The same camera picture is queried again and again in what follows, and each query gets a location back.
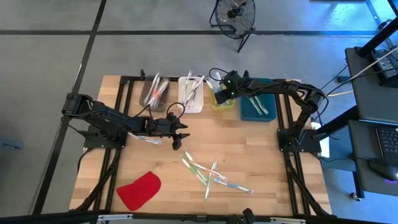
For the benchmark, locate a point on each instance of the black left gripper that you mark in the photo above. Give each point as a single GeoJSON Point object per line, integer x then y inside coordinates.
{"type": "Point", "coordinates": [161, 127]}

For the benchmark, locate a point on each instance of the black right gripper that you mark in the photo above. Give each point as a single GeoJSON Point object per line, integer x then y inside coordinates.
{"type": "Point", "coordinates": [231, 87]}

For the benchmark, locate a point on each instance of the purple white toothbrush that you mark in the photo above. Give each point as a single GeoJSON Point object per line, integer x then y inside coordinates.
{"type": "Point", "coordinates": [192, 99]}
{"type": "Point", "coordinates": [189, 93]}
{"type": "Point", "coordinates": [196, 90]}
{"type": "Point", "coordinates": [193, 93]}
{"type": "Point", "coordinates": [187, 87]}

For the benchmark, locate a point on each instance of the orange white toothbrush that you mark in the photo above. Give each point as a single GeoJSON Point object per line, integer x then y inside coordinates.
{"type": "Point", "coordinates": [157, 87]}
{"type": "Point", "coordinates": [161, 90]}
{"type": "Point", "coordinates": [160, 96]}
{"type": "Point", "coordinates": [206, 169]}
{"type": "Point", "coordinates": [152, 87]}
{"type": "Point", "coordinates": [156, 95]}
{"type": "Point", "coordinates": [151, 93]}

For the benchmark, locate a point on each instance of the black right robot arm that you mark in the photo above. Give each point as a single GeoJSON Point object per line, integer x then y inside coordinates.
{"type": "Point", "coordinates": [280, 87]}

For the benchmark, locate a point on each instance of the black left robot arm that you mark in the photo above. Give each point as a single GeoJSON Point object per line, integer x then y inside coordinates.
{"type": "Point", "coordinates": [102, 116]}

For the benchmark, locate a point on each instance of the yellow plastic bin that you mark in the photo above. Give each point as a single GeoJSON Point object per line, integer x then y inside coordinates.
{"type": "Point", "coordinates": [222, 108]}

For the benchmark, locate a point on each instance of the white plastic bin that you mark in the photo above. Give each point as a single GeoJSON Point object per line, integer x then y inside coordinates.
{"type": "Point", "coordinates": [182, 107]}

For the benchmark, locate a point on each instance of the blue plastic bin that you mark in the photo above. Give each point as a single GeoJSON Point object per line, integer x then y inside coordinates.
{"type": "Point", "coordinates": [248, 116]}

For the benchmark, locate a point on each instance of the grey translucent plastic bin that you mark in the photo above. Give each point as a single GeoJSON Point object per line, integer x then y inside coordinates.
{"type": "Point", "coordinates": [143, 99]}

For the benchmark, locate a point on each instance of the black floor fan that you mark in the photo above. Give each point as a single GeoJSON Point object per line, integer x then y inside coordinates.
{"type": "Point", "coordinates": [235, 14]}

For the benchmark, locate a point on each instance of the red cloth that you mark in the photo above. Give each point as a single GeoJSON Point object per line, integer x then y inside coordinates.
{"type": "Point", "coordinates": [140, 190]}

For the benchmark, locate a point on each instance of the small white box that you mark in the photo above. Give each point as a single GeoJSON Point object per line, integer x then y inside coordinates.
{"type": "Point", "coordinates": [325, 149]}

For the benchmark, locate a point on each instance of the grey side desk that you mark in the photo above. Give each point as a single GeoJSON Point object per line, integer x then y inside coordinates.
{"type": "Point", "coordinates": [363, 77]}
{"type": "Point", "coordinates": [363, 174]}

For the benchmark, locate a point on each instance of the black rig crossbar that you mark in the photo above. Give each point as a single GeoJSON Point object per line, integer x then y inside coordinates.
{"type": "Point", "coordinates": [62, 217]}

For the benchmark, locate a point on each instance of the black metal pole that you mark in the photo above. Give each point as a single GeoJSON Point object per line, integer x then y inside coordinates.
{"type": "Point", "coordinates": [377, 37]}

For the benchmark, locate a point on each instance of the black power adapter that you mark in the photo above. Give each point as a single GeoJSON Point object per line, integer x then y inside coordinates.
{"type": "Point", "coordinates": [385, 65]}

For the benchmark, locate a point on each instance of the desk caster wheel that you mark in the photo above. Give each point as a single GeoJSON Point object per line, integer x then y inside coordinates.
{"type": "Point", "coordinates": [355, 196]}

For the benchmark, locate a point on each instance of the black computer mouse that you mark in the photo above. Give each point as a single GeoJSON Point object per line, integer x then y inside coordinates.
{"type": "Point", "coordinates": [384, 169]}

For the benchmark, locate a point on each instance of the silver metal bracket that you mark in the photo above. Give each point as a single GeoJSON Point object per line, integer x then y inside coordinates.
{"type": "Point", "coordinates": [287, 220]}
{"type": "Point", "coordinates": [115, 217]}

